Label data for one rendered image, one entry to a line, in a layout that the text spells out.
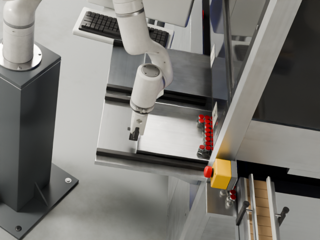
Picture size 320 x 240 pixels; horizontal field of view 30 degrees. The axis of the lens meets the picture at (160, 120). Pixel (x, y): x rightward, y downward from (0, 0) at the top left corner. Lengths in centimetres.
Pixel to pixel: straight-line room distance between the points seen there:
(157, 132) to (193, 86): 32
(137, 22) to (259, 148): 58
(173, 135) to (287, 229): 58
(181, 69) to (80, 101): 116
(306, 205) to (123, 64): 92
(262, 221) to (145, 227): 112
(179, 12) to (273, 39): 119
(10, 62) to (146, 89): 72
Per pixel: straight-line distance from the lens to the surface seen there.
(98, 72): 377
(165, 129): 226
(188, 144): 223
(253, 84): 181
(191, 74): 252
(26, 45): 240
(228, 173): 198
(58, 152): 328
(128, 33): 187
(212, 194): 211
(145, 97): 196
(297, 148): 203
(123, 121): 225
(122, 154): 211
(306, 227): 239
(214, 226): 236
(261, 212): 206
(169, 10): 285
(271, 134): 197
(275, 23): 168
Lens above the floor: 248
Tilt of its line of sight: 45 degrees down
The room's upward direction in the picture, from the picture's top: 15 degrees clockwise
